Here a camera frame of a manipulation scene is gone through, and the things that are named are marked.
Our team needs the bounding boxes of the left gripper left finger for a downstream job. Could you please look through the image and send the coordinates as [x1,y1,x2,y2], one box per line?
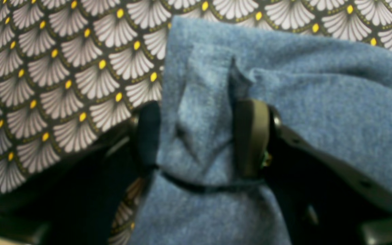
[105,101,161,177]

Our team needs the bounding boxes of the fan-patterned table cloth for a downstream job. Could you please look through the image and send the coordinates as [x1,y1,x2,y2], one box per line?
[0,0,392,245]

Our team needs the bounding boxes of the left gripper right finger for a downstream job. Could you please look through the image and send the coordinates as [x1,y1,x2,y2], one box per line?
[233,99,392,215]

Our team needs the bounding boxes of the blue T-shirt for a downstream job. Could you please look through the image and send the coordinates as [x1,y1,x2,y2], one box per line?
[129,17,392,245]

